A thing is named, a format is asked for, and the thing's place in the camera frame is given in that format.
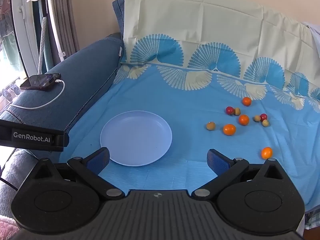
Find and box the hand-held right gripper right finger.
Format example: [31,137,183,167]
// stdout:
[191,149,287,200]

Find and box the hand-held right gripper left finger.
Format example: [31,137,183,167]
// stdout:
[32,147,125,200]

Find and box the light blue plate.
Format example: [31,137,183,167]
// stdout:
[100,111,173,167]

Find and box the grey fleece blanket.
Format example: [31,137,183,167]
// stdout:
[0,149,40,205]

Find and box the grey slipper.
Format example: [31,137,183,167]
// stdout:
[0,87,12,102]
[10,81,22,97]

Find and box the black smartphone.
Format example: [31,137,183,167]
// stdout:
[20,73,62,90]

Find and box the blue and cream printed sheet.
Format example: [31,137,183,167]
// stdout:
[59,0,320,213]

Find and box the hanging green cloth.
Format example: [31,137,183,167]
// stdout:
[0,27,22,65]

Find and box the teal curtain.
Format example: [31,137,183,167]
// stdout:
[31,0,50,74]

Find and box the pink cloth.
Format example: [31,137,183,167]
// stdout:
[0,214,23,240]

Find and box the plaid cloth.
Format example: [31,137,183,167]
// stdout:
[304,204,320,230]

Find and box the white garment steamer pole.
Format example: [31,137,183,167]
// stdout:
[25,0,67,62]

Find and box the grey curtain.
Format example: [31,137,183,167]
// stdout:
[49,0,80,63]

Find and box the light blue cloth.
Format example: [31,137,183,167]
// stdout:
[301,21,320,37]

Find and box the black cable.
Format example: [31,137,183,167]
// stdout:
[0,176,19,192]

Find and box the white charging cable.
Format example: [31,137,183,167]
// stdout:
[10,79,66,110]

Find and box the white window frame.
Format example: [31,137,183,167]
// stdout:
[11,0,40,80]

